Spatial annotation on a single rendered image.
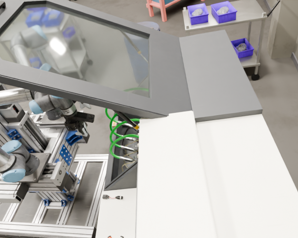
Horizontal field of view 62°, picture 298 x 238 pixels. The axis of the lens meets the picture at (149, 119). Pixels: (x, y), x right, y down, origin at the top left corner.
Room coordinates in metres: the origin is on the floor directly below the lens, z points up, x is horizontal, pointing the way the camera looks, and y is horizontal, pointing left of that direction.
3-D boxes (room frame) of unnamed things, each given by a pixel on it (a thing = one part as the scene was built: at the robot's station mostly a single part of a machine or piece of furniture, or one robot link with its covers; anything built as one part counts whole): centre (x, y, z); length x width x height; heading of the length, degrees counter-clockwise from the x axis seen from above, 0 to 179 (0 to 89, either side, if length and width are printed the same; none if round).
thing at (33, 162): (1.10, 0.86, 1.09); 0.15 x 0.15 x 0.10
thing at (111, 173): (1.15, 0.30, 0.87); 0.62 x 0.04 x 0.16; 169
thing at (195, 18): (2.79, -1.22, 0.52); 1.07 x 0.62 x 1.03; 72
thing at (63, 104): (1.04, 0.40, 1.54); 0.09 x 0.08 x 0.11; 100
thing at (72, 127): (1.04, 0.40, 1.38); 0.09 x 0.08 x 0.12; 79
